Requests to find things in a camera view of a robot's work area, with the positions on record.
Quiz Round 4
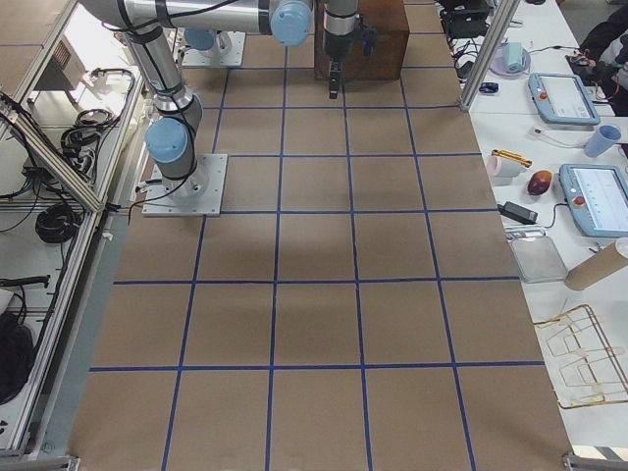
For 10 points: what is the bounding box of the lower teach pendant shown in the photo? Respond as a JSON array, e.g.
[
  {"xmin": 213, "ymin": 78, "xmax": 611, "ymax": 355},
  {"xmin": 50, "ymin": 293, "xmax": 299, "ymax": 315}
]
[{"xmin": 558, "ymin": 164, "xmax": 627, "ymax": 238}]

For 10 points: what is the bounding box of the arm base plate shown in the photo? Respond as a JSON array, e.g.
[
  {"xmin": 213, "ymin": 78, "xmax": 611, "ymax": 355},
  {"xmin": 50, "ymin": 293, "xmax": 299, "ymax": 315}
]
[
  {"xmin": 141, "ymin": 154, "xmax": 228, "ymax": 217},
  {"xmin": 178, "ymin": 28, "xmax": 245, "ymax": 69}
]

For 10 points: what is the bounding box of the purple plate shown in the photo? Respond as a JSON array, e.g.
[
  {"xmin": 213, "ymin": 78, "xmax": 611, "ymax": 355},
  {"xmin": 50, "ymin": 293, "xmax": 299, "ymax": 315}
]
[{"xmin": 490, "ymin": 47, "xmax": 531, "ymax": 79}]

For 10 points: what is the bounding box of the teach pendant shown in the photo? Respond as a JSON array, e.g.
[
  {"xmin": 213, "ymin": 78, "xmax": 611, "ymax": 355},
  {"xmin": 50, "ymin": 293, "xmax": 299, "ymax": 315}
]
[
  {"xmin": 528, "ymin": 73, "xmax": 601, "ymax": 126},
  {"xmin": 558, "ymin": 164, "xmax": 627, "ymax": 238}
]

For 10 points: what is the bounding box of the dark wooden drawer cabinet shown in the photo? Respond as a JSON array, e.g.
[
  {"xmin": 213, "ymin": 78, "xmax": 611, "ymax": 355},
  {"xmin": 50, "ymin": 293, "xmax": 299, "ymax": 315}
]
[{"xmin": 343, "ymin": 0, "xmax": 409, "ymax": 80}]

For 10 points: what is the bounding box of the aluminium frame post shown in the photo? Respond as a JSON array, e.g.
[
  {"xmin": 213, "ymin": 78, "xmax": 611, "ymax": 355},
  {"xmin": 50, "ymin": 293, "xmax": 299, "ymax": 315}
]
[{"xmin": 460, "ymin": 0, "xmax": 519, "ymax": 112}]

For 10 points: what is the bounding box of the upper teach pendant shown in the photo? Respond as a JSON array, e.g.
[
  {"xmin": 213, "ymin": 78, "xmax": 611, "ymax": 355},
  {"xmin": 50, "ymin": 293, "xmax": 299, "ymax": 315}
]
[{"xmin": 528, "ymin": 73, "xmax": 601, "ymax": 126}]

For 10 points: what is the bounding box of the red mango fruit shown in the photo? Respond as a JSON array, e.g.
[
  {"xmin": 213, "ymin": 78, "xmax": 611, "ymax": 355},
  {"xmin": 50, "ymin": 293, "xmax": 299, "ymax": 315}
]
[{"xmin": 527, "ymin": 170, "xmax": 552, "ymax": 196}]

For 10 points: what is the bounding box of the light blue plastic cup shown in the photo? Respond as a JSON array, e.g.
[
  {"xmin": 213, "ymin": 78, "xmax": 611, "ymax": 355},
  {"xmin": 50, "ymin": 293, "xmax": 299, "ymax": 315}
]
[{"xmin": 584, "ymin": 125, "xmax": 622, "ymax": 158}]

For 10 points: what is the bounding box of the gold wire rack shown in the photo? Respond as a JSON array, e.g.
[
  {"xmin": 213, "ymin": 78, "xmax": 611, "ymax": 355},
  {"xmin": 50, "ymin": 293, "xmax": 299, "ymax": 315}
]
[{"xmin": 534, "ymin": 304, "xmax": 627, "ymax": 410}]

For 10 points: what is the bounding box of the black power adapter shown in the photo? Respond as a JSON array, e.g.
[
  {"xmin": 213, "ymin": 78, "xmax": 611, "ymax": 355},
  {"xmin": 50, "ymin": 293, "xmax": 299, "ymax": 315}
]
[{"xmin": 497, "ymin": 201, "xmax": 538, "ymax": 225}]

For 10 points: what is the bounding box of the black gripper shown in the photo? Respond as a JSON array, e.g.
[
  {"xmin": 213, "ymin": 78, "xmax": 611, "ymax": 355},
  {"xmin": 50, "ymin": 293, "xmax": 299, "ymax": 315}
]
[{"xmin": 323, "ymin": 13, "xmax": 377, "ymax": 100}]

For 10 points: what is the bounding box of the gold metal cylinder tool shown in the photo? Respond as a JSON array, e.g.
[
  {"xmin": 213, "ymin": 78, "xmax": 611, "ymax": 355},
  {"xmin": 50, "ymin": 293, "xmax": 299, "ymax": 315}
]
[{"xmin": 492, "ymin": 149, "xmax": 533, "ymax": 168}]

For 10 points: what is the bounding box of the silver metal tray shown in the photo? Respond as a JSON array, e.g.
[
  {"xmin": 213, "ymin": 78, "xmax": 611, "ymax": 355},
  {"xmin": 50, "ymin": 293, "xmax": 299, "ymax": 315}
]
[{"xmin": 504, "ymin": 226, "xmax": 567, "ymax": 284}]

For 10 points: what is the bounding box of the small blue black device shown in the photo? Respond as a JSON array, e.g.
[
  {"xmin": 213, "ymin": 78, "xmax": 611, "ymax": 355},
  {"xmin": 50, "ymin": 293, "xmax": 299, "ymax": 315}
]
[{"xmin": 479, "ymin": 81, "xmax": 499, "ymax": 95}]

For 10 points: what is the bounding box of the cardboard tube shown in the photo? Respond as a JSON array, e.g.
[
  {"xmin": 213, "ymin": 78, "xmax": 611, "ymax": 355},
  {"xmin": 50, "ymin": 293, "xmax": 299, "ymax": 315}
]
[{"xmin": 564, "ymin": 238, "xmax": 627, "ymax": 290}]

